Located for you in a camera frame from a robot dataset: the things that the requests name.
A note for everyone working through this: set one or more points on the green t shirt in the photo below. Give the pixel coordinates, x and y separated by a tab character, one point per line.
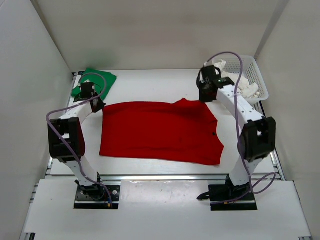
99	83

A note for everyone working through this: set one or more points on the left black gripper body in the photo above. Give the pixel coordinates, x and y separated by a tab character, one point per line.
100	105

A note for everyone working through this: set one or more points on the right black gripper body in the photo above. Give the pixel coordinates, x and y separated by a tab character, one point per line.
204	97

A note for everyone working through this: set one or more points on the white t shirt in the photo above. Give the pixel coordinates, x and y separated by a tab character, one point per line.
247	90

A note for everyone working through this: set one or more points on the white plastic basket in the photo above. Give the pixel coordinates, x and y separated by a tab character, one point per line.
248	69

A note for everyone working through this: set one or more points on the red t shirt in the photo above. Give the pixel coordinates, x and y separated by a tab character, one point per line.
184	131

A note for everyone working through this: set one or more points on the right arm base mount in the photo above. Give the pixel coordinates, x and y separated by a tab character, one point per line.
226	197

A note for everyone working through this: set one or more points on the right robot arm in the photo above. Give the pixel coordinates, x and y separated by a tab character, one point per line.
256	134

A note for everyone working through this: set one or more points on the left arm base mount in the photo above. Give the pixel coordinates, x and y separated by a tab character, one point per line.
95	197

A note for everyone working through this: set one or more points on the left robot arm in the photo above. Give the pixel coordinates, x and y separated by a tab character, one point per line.
66	140

